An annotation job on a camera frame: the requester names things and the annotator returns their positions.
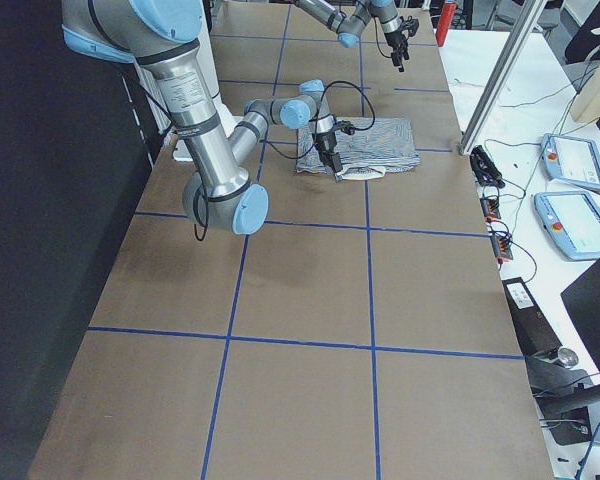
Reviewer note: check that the blue teach pendant near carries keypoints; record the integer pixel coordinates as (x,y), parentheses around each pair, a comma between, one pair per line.
(572,221)

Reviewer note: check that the blue teach pendant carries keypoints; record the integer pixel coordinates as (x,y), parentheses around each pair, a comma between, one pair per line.
(572,221)
(573,160)

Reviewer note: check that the black box with white label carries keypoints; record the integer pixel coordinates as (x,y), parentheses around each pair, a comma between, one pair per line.
(533,331)

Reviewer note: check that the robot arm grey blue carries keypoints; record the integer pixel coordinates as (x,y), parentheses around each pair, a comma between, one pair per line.
(163,37)
(349,28)

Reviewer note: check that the blue teach pendant far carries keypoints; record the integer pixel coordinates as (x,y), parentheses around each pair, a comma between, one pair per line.
(573,160)

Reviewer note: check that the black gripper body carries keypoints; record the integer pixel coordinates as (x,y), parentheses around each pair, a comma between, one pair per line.
(395,43)
(324,144)

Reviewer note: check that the red cylinder tube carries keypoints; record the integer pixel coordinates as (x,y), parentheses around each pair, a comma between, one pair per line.
(446,17)

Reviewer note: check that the striped polo shirt white collar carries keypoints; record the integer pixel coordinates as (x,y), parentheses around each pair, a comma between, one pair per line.
(388,147)

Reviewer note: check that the aluminium frame post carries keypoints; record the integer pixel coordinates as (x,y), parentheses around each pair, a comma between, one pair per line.
(512,48)

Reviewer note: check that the black clamp tool on edge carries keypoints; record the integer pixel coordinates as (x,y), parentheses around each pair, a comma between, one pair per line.
(484,168)

